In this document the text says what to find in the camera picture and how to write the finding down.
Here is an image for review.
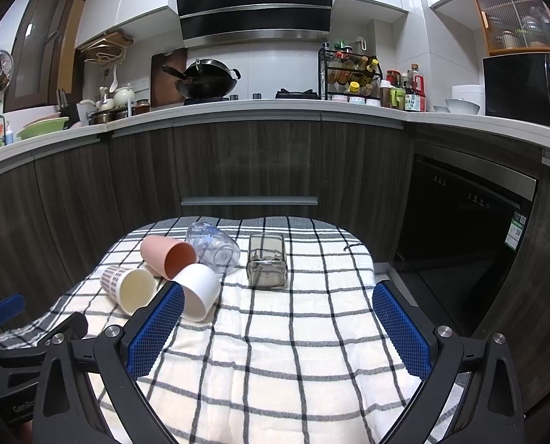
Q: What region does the pink plastic cup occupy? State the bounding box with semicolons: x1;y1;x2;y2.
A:
141;236;198;281

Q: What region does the checkered paper cup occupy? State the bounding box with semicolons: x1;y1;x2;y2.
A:
100;266;156;316

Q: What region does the white plastic cup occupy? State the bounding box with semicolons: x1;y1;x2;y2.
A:
173;263;221;322

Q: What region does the clear square glass cup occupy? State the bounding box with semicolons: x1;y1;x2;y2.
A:
246;233;288;290

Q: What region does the built-in black dishwasher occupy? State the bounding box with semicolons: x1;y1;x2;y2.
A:
393;142;538;337

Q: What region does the black white checkered cloth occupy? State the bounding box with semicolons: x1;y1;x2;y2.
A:
0;214;465;444

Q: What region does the white bowl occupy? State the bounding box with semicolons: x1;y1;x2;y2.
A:
445;99;480;115

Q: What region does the green basin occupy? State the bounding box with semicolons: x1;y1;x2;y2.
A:
17;116;69;140

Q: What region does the red label sauce bottle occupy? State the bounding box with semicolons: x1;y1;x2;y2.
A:
404;63;426;112

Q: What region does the white rice cooker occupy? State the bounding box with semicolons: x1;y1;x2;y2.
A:
451;84;486;114

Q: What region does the black microwave oven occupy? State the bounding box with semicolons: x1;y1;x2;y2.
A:
482;52;550;127

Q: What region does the black spice rack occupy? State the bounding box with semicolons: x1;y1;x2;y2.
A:
318;43;383;101

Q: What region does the white teapot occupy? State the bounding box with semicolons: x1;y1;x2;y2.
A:
112;85;135;107

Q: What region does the black gas stove grate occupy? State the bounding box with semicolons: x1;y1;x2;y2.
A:
276;88;320;99

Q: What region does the wooden cutting board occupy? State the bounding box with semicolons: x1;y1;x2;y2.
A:
149;48;186;108

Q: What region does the wooden glass-door cabinet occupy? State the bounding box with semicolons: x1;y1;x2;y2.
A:
473;0;550;56

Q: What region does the black wok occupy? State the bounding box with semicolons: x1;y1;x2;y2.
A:
162;58;242;100

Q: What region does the black range hood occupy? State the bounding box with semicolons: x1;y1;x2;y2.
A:
176;0;333;48

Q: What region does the grey drawer handle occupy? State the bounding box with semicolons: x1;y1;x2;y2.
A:
180;195;318;206

